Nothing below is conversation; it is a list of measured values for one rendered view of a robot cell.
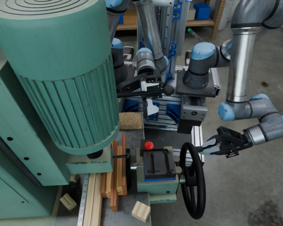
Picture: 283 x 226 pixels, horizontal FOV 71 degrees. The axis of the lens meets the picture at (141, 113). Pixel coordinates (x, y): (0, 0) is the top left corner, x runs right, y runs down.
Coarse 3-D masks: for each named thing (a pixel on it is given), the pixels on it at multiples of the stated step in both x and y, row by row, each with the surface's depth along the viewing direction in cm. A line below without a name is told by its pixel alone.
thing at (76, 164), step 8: (104, 152) 62; (112, 152) 65; (72, 160) 60; (80, 160) 60; (88, 160) 60; (96, 160) 60; (104, 160) 60; (112, 160) 64; (72, 168) 61; (80, 168) 61; (88, 168) 62; (96, 168) 62; (104, 168) 62; (112, 168) 63
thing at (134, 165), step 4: (128, 148) 67; (128, 152) 66; (128, 160) 64; (128, 164) 63; (132, 164) 67; (136, 164) 67; (140, 164) 67; (128, 168) 62; (132, 168) 66; (128, 172) 61; (128, 176) 63; (128, 180) 65; (128, 184) 67
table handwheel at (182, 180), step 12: (192, 144) 76; (180, 156) 90; (192, 156) 71; (192, 168) 74; (180, 180) 77; (192, 180) 76; (204, 180) 66; (192, 192) 77; (204, 192) 65; (192, 204) 76; (204, 204) 66; (192, 216) 74
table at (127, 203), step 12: (120, 132) 84; (132, 132) 84; (120, 144) 80; (132, 144) 80; (132, 156) 76; (132, 180) 69; (132, 192) 67; (144, 192) 67; (108, 204) 64; (120, 204) 64; (132, 204) 64; (108, 216) 62; (120, 216) 62; (132, 216) 62
